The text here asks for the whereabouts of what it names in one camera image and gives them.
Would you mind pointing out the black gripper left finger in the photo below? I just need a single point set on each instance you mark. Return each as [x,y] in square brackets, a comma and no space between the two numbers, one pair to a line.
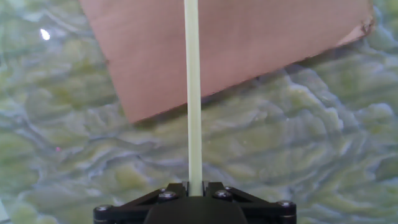
[136,203]

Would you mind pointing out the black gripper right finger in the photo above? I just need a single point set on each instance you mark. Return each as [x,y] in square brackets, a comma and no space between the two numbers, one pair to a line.
[258,205]

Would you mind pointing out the brown cardboard sheet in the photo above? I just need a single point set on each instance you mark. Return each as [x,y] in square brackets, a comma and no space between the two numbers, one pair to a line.
[248,37]

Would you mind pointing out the green marble pattern mat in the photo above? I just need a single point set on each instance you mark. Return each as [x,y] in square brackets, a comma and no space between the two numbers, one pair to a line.
[280,155]

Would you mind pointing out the light green plastic flyswatter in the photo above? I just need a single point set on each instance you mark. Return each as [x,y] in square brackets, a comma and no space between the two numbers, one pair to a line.
[193,93]

